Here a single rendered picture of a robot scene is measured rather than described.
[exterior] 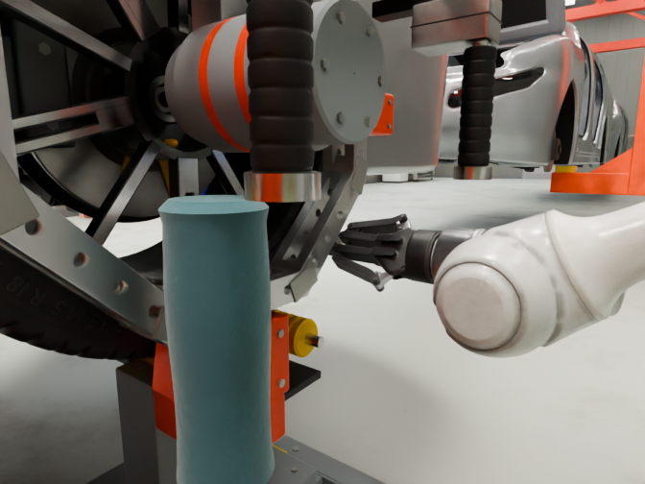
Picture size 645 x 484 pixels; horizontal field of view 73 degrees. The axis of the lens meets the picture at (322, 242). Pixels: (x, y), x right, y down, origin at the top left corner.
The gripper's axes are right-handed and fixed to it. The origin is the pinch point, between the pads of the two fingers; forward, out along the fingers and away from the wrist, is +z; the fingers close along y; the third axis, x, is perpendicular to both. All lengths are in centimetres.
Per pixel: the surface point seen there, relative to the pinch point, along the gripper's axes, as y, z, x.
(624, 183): 238, -29, -243
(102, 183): -12.6, 15.2, 27.0
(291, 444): -28, 22, -51
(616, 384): 38, -41, -128
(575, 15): 802, 91, -429
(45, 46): -6.6, 11.7, 42.3
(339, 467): -28, 8, -51
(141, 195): -10.0, 15.2, 21.8
